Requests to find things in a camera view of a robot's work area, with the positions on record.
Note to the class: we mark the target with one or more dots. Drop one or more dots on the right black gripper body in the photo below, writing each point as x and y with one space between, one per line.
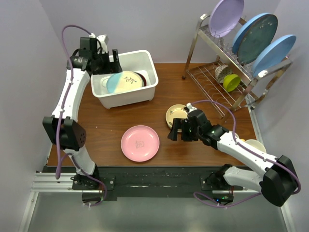
196 133

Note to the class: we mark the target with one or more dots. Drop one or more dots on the light blue plate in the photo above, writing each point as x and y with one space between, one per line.
241 33
273 54

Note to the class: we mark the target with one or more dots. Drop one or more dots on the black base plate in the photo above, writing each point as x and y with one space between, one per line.
152 182

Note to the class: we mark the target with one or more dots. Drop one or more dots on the lavender plate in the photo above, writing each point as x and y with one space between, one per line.
225 16

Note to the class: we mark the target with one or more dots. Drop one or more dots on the patterned white bowl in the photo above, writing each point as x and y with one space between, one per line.
221 72

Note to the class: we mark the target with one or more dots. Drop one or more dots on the white plastic bin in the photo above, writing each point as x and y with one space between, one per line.
137 61

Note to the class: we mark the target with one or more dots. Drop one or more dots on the small cream floral plate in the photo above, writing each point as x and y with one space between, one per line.
175 111

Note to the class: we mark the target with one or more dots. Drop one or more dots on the light blue plate front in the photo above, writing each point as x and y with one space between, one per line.
273 54

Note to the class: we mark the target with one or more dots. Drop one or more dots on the dark teal plate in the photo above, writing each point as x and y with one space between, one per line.
257 37

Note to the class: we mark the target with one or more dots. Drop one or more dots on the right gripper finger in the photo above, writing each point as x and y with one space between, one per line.
186 131
176 125

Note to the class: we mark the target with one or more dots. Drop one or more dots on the light blue plate behind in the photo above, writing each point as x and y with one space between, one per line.
241 33

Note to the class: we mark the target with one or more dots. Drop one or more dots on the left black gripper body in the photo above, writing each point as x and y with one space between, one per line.
102 60

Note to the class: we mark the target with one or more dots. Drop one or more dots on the blue cream leaf plate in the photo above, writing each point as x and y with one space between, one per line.
123 81

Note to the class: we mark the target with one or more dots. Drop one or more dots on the red rimmed beige plate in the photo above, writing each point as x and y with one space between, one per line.
143 79

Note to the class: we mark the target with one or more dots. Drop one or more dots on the cream cup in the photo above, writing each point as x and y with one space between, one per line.
235 135
256 144

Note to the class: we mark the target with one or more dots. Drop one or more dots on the steel dish rack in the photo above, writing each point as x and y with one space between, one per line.
251 90

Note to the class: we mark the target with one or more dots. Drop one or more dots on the lime green bowl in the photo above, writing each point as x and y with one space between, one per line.
231 82

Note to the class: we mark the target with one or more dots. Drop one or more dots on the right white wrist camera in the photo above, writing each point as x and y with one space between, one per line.
189 108

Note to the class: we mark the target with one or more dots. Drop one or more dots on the pink plastic plate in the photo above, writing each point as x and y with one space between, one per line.
140 143

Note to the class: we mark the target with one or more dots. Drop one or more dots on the aluminium rail frame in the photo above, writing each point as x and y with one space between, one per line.
52 209

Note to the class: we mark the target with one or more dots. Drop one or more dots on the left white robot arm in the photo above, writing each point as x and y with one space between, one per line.
62 127

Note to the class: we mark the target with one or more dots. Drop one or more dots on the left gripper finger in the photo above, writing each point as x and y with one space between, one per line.
116 67
110 68

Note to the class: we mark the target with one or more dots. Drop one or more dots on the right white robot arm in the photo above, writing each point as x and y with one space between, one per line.
274 178

